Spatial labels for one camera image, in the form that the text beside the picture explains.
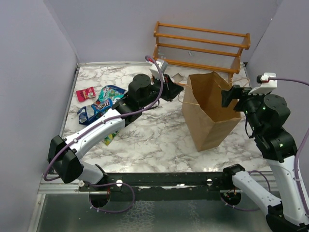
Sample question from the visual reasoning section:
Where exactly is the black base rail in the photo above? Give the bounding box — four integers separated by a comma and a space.
79, 165, 247, 201

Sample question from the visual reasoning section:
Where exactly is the green snack packet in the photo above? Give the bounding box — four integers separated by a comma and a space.
102, 131, 118, 145

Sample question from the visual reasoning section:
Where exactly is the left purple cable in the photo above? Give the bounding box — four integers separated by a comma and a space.
43, 55, 165, 215

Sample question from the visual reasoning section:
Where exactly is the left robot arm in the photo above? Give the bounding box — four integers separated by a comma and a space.
47, 74, 183, 191

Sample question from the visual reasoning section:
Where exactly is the red snack bar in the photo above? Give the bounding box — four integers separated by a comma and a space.
75, 87, 96, 102

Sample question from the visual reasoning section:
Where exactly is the dark blue snack packet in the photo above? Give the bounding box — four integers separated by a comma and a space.
77, 105, 104, 126

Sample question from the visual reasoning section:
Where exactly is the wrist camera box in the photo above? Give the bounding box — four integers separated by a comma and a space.
149, 59, 169, 80
249, 72, 278, 95

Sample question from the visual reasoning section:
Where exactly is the blue candy packet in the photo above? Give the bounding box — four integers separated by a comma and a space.
91, 98, 113, 115

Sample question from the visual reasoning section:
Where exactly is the teal red snack packet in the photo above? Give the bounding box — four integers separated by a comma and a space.
98, 85, 126, 103

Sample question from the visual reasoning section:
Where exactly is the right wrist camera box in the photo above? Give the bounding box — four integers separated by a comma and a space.
249, 72, 278, 95

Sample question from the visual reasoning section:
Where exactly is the wooden shelf rack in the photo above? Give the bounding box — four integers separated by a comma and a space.
153, 21, 251, 84

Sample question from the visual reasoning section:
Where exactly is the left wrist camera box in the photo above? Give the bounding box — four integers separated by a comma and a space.
149, 59, 169, 80

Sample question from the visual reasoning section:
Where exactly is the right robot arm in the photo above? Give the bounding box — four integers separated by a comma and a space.
221, 85, 309, 232

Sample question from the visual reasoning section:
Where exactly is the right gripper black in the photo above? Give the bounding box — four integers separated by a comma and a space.
222, 83, 270, 133

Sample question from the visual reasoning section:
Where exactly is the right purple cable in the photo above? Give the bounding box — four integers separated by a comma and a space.
267, 77, 309, 216

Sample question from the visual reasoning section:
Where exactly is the brown paper bag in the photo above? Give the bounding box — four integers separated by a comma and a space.
182, 72, 242, 151

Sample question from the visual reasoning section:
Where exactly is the purple cable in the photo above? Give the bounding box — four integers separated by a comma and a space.
43, 55, 165, 215
267, 77, 309, 216

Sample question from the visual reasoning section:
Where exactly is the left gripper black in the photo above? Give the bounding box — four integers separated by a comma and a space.
140, 73, 184, 109

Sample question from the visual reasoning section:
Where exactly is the small open cardboard box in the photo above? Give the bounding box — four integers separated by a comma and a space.
171, 73, 183, 83

